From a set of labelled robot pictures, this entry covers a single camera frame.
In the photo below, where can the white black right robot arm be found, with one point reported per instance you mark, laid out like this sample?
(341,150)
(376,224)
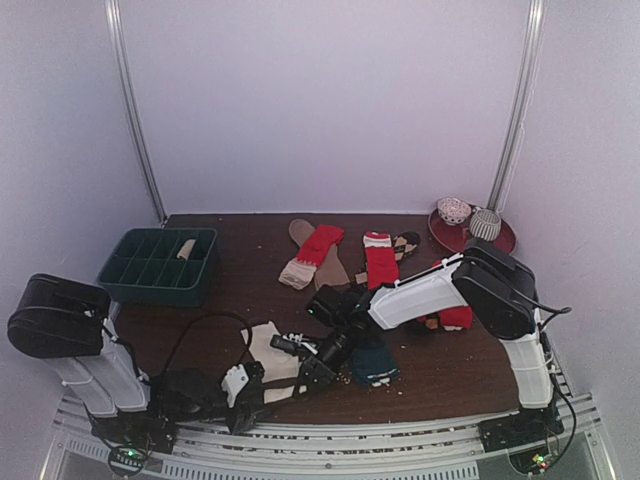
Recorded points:
(499,290)

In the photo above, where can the aluminium front rail frame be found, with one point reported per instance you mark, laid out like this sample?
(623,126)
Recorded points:
(439,449)

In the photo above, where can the striped grey cup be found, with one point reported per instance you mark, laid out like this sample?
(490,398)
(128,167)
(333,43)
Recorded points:
(485,224)

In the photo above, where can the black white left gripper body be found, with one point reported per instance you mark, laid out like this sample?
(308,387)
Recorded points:
(240,419)

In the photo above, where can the rolled beige sock in tray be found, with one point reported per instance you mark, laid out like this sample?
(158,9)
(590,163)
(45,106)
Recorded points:
(186,250)

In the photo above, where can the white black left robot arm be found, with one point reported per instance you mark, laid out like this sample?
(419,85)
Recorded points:
(67,324)

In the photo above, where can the brown argyle sock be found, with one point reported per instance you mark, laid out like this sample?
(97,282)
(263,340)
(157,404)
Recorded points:
(405,244)

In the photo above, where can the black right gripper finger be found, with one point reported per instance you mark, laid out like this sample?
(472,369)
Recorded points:
(297,387)
(319,376)

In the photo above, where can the dark teal sock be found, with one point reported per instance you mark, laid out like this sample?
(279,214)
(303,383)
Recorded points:
(372,364)

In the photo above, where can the tan beige sock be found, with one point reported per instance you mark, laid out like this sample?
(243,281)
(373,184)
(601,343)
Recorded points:
(331,272)

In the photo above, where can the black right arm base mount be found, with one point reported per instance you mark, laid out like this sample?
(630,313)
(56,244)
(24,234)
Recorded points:
(525,427)

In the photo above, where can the right aluminium corner post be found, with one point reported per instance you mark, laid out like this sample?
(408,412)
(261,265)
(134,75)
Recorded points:
(522,97)

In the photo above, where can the left aluminium corner post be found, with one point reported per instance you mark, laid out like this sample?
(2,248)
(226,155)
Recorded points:
(134,122)

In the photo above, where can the red sock middle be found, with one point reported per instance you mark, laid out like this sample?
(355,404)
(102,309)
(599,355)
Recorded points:
(382,267)

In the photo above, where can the green compartment organizer tray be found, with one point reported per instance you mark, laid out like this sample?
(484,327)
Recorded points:
(143,268)

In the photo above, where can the cream brown striped sock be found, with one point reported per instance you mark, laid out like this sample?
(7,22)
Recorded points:
(281,369)

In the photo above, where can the aluminium corner post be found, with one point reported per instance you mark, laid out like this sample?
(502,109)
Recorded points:
(522,97)
(134,122)

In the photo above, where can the red sock right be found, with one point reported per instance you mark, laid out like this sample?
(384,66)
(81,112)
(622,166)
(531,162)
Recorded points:
(451,319)

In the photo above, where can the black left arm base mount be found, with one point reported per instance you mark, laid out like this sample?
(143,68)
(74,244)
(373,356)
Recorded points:
(138,430)

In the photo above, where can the red cream sock left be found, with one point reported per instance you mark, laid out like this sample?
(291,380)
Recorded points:
(299,271)

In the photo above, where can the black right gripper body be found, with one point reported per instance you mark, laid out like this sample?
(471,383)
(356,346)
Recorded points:
(314,368)

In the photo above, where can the patterned small bowl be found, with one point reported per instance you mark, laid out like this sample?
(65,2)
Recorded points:
(453,211)

